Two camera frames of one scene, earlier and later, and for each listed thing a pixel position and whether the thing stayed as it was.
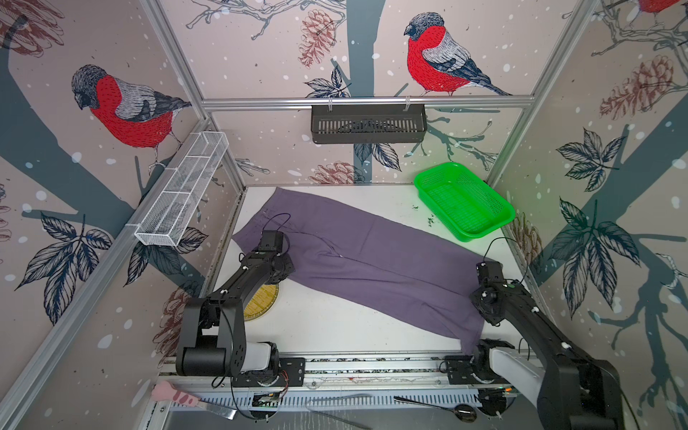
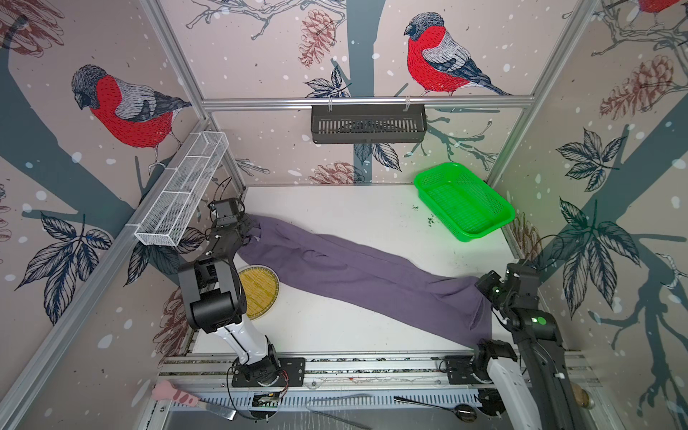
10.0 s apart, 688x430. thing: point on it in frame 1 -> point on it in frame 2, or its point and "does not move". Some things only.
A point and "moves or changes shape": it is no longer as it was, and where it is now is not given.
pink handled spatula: (165, 391) does not move
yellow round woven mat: (261, 301) does not move
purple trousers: (374, 257) moves or changes shape
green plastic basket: (468, 204) does not move
